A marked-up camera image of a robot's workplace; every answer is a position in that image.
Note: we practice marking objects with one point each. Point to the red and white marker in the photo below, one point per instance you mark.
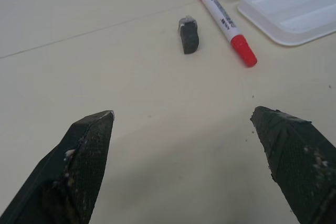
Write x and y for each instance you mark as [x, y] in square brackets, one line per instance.
[228, 26]

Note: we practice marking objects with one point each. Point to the black eraser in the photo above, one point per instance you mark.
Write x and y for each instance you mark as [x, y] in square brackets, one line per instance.
[189, 36]

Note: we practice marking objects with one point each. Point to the white plastic case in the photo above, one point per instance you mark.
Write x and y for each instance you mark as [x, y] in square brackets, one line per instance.
[286, 3]

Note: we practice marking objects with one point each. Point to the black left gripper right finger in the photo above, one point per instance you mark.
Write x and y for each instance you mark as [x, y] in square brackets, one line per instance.
[299, 161]

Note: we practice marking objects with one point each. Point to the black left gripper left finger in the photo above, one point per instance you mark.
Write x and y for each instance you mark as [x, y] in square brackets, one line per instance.
[65, 171]

